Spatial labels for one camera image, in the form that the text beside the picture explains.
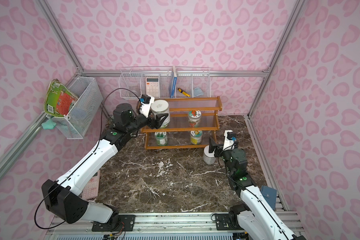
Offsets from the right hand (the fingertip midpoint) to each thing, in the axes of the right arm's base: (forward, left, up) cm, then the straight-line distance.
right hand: (218, 136), depth 75 cm
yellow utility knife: (+33, +18, +2) cm, 38 cm away
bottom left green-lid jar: (+11, +33, -18) cm, 39 cm away
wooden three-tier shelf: (+22, +23, -26) cm, 41 cm away
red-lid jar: (+15, +12, -3) cm, 19 cm away
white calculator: (+34, +38, +6) cm, 51 cm away
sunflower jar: (+12, +11, -16) cm, 23 cm away
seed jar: (-3, +3, -18) cm, 19 cm away
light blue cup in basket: (+38, +9, -1) cm, 39 cm away
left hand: (+7, +28, +13) cm, 32 cm away
